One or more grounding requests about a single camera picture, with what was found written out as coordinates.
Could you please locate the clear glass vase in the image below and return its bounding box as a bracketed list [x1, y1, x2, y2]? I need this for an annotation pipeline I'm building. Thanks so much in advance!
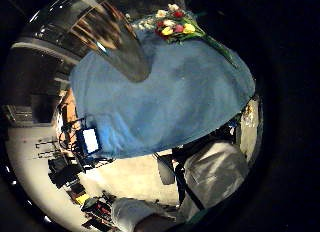
[20, 0, 152, 84]

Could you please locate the monitor with bright screen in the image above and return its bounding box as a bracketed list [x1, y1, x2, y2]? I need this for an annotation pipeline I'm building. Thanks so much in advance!
[75, 126, 103, 157]

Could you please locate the the person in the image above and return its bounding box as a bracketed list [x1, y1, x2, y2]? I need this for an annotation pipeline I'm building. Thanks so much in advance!
[171, 125, 252, 224]

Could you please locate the mixed colour flower bouquet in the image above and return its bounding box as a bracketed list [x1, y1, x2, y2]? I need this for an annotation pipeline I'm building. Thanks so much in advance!
[132, 3, 240, 69]

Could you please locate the black equipment on stand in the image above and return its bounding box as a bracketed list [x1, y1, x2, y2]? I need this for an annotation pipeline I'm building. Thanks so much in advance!
[47, 154, 83, 190]

